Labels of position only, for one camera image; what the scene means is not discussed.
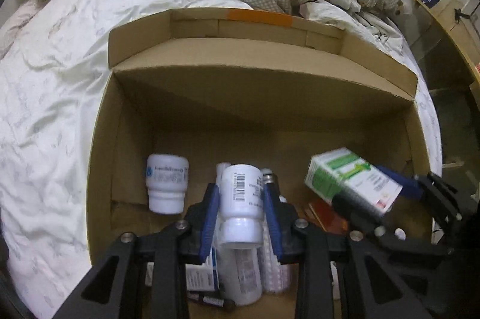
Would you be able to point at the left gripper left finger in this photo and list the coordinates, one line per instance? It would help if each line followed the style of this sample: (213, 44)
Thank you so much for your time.
(210, 207)

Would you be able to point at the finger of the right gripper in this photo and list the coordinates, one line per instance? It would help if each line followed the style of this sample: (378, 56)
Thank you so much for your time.
(358, 212)
(410, 187)

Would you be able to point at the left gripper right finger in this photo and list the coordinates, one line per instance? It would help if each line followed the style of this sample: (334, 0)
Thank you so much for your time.
(272, 211)

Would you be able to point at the green and white medicine box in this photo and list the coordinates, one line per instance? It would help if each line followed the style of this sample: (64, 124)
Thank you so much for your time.
(341, 172)

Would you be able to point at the white bottle with barcode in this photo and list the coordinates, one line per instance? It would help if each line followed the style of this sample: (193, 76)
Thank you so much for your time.
(241, 209)

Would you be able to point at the red medicine box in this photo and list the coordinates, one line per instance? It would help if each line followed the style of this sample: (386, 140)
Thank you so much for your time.
(323, 215)

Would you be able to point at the white bottle blue logo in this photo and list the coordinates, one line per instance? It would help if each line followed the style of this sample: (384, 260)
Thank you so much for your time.
(166, 181)

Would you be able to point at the tall white spray bottle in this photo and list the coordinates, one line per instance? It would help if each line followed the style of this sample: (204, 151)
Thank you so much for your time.
(239, 273)

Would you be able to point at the white blue medicine box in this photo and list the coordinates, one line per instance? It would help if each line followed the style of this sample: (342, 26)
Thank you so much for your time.
(203, 277)

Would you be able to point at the clear ribbed plastic bottle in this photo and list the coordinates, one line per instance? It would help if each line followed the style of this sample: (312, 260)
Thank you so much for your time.
(276, 278)

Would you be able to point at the black pen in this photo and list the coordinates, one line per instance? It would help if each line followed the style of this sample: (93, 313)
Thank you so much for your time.
(209, 299)

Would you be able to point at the brown cardboard box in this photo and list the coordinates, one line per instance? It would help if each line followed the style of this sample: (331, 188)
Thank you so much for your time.
(223, 86)

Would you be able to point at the wooden side table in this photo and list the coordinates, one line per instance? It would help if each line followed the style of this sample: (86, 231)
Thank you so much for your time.
(455, 27)

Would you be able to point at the white floral bed sheet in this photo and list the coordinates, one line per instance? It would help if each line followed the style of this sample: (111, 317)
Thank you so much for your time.
(53, 75)

